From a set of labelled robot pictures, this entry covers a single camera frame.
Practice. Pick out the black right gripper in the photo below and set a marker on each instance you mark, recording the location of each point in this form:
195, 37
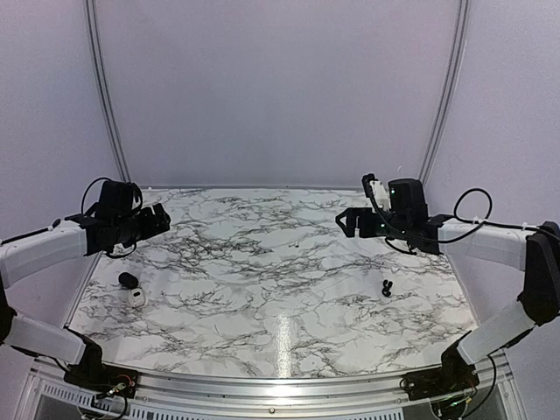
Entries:
352, 214

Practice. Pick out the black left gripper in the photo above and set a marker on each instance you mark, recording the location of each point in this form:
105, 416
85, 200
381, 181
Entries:
150, 227

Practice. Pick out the black earbud charging case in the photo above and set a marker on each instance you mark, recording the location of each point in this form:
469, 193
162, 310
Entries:
128, 281

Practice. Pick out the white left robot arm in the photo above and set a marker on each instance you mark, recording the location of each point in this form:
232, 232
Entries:
74, 237

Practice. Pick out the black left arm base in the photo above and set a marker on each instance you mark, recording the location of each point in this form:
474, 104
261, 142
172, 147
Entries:
93, 374

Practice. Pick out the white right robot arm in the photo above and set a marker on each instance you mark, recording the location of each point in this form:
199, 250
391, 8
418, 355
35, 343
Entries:
532, 250

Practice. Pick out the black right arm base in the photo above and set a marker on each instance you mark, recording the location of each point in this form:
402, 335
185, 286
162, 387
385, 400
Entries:
452, 376

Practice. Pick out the white earbud charging case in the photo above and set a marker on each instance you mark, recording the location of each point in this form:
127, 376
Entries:
136, 298

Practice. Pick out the aluminium front rail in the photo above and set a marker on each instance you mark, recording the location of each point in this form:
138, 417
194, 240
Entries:
165, 395

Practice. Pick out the left aluminium wall post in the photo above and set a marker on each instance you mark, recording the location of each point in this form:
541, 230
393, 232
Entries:
102, 84

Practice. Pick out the aluminium wall post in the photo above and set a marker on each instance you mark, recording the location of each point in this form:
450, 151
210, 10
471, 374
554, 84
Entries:
102, 84
451, 80

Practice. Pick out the right aluminium wall post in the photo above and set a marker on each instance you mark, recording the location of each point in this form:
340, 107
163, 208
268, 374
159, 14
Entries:
451, 80

